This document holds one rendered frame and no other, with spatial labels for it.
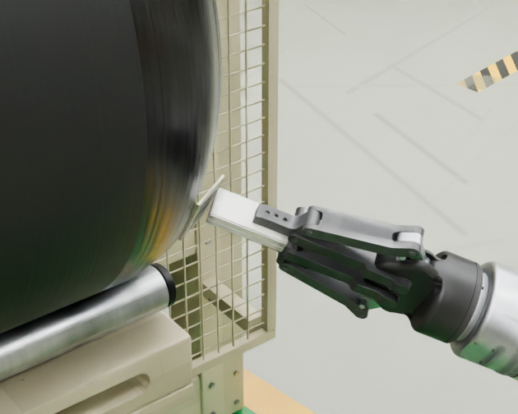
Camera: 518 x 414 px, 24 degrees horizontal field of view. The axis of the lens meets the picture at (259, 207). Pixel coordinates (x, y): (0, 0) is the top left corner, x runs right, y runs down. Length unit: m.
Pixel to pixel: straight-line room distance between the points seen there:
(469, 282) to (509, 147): 2.26
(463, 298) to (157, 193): 0.28
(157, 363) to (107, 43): 0.40
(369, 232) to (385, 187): 2.05
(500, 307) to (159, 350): 0.32
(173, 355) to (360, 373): 1.33
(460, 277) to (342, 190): 2.01
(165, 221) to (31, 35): 0.22
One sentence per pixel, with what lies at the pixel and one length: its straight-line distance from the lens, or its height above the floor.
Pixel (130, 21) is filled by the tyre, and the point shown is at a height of 1.24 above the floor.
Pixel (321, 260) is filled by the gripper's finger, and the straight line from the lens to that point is 1.03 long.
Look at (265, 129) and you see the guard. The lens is 1.82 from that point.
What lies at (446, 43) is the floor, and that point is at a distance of 3.84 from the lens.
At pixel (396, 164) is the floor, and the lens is 3.14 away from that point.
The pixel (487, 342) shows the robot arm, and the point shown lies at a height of 0.94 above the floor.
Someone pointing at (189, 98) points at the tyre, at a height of 1.17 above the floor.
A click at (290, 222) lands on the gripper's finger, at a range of 1.00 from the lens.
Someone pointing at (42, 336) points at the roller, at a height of 0.91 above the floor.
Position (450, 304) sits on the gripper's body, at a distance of 1.01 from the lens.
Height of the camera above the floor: 1.57
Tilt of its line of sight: 32 degrees down
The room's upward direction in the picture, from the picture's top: straight up
